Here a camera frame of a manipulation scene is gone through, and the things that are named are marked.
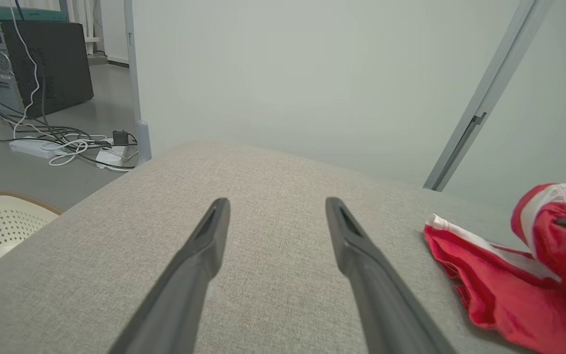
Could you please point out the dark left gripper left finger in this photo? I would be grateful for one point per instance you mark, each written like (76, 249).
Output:
(180, 305)

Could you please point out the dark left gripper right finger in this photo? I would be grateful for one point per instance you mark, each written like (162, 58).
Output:
(386, 309)

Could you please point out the red shirt with white sleeves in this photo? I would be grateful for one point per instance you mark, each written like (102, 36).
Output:
(499, 295)

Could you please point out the short white power strip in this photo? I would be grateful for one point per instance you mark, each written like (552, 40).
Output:
(110, 157)

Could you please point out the black power adapter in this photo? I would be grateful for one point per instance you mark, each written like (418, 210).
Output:
(120, 137)

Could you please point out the cream perforated laundry basket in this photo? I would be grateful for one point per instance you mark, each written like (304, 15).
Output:
(3, 231)

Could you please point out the long white power strip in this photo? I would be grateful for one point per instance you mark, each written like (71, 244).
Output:
(30, 147)

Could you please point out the black computer tower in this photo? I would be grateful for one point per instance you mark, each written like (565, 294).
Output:
(52, 64)

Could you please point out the teal shelf board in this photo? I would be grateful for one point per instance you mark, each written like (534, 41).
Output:
(17, 12)

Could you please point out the grey metal partition post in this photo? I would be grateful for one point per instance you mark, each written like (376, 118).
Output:
(487, 93)

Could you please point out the grey partition leg frame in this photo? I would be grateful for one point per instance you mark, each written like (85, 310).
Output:
(131, 73)

